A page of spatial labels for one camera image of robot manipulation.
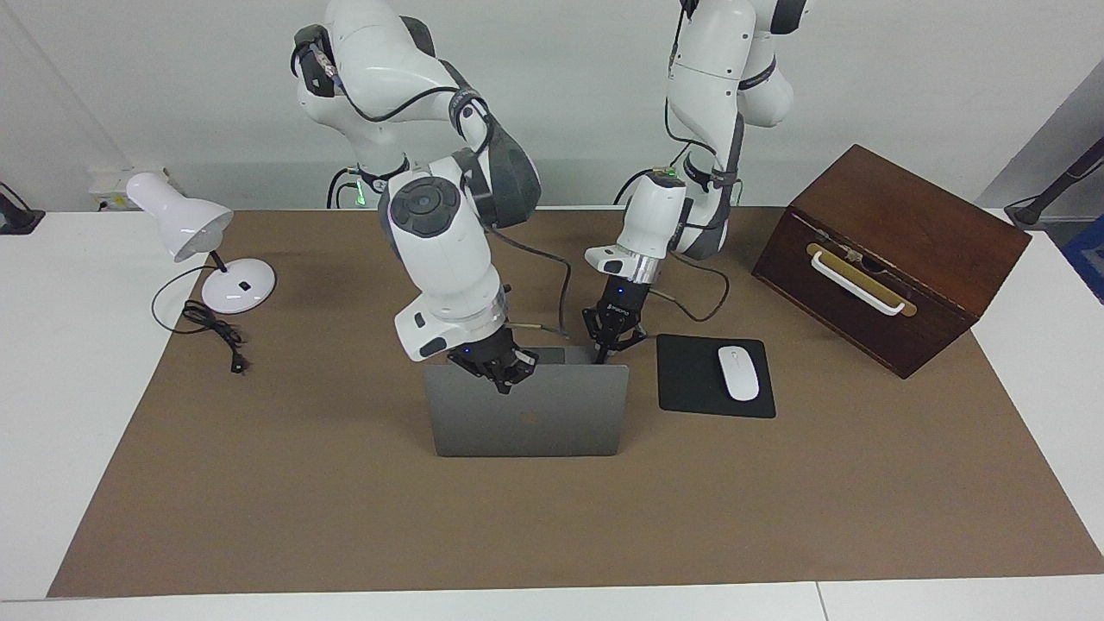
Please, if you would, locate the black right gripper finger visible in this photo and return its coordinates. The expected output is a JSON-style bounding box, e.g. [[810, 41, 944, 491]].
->
[[505, 348, 540, 393], [466, 362, 510, 395]]

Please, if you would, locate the grey laptop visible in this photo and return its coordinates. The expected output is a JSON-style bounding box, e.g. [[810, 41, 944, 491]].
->
[[423, 347, 630, 458]]

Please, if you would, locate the black mouse pad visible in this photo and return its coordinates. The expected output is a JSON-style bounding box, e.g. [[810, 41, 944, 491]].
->
[[655, 334, 777, 420]]

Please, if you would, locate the white computer mouse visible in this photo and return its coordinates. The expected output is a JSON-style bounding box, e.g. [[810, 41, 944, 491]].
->
[[718, 345, 761, 403]]

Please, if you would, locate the brown paper table mat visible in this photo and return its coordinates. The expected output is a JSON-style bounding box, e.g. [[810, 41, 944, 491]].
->
[[47, 207, 1104, 599]]

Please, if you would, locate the white desk lamp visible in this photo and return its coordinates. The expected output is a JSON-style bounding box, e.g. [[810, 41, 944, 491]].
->
[[125, 171, 278, 316]]

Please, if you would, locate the dark brown wooden box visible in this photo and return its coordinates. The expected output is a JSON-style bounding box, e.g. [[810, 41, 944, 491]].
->
[[750, 144, 1033, 380]]

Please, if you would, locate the white power strip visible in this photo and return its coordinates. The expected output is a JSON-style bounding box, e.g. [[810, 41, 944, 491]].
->
[[89, 166, 173, 212]]

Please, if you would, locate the black angled stand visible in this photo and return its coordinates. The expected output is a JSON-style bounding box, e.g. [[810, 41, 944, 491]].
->
[[1005, 134, 1104, 227]]

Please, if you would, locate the blue crate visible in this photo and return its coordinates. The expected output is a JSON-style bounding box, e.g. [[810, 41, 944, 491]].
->
[[1059, 214, 1104, 304]]

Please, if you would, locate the black stand base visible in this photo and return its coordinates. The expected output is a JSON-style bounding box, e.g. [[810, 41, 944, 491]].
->
[[0, 181, 46, 235]]

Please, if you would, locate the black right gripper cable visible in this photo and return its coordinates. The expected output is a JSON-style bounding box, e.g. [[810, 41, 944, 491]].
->
[[293, 34, 574, 339]]

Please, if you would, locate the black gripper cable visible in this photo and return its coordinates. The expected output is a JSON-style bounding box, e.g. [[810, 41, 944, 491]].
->
[[647, 252, 732, 325], [293, 34, 574, 339]]

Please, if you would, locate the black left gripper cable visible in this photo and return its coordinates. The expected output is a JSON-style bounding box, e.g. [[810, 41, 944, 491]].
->
[[647, 252, 732, 325]]

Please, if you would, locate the black arm base cable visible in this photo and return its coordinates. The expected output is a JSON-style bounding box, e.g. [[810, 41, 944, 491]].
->
[[614, 166, 669, 206]]

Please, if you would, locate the brass box handle plate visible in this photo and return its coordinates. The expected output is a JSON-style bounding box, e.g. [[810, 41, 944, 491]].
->
[[806, 243, 918, 318]]

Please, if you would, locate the white box handle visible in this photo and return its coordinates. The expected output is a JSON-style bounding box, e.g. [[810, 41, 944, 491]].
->
[[811, 250, 906, 316]]

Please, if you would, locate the black lamp power cable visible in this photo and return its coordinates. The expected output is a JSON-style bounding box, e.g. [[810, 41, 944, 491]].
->
[[151, 263, 251, 376]]

